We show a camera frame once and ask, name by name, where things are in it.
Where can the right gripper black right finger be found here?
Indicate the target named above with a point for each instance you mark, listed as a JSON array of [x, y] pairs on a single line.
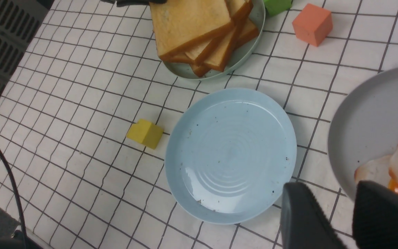
[[375, 217]]

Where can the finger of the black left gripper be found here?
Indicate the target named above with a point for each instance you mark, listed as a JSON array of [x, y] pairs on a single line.
[[123, 3]]

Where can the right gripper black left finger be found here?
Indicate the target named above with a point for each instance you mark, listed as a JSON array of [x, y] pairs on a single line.
[[303, 222]]

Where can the grey plate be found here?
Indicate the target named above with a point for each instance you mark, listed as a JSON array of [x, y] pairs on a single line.
[[364, 127]]

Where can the light blue plate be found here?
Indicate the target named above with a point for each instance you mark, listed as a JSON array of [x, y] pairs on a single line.
[[229, 156]]

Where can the grey vented panel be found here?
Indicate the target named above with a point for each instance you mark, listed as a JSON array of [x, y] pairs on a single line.
[[19, 22]]

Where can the white grid tablecloth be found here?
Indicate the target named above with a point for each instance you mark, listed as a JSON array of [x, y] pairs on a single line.
[[92, 71]]

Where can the yellow cube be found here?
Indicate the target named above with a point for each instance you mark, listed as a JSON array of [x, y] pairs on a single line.
[[145, 133]]

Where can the green plate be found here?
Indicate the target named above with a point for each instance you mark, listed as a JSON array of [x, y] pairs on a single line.
[[238, 57]]

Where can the green cube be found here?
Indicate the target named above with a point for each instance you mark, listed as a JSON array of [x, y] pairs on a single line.
[[275, 7]]

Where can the salmon cube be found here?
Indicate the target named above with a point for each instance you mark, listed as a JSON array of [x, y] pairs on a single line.
[[313, 24]]

